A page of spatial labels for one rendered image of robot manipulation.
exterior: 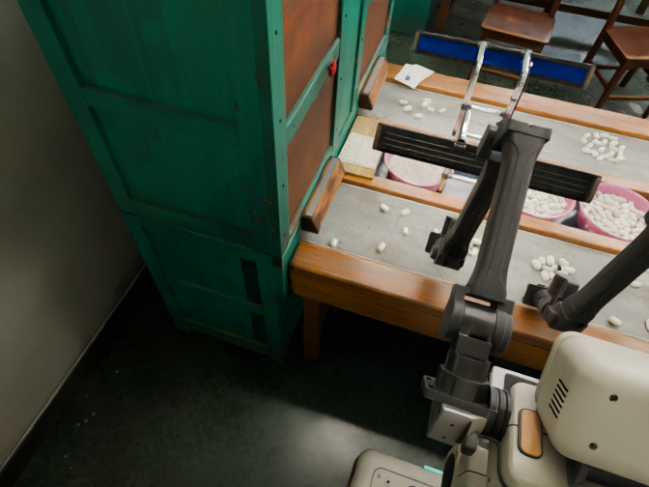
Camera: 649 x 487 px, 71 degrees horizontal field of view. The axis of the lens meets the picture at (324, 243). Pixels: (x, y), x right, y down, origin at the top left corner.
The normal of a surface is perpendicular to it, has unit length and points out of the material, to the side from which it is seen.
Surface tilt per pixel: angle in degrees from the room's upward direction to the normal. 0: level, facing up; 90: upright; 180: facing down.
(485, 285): 29
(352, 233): 0
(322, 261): 0
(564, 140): 0
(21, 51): 90
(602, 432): 48
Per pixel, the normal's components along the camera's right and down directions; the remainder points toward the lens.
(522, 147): -0.04, -0.14
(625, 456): -0.21, 0.15
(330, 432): 0.04, -0.60
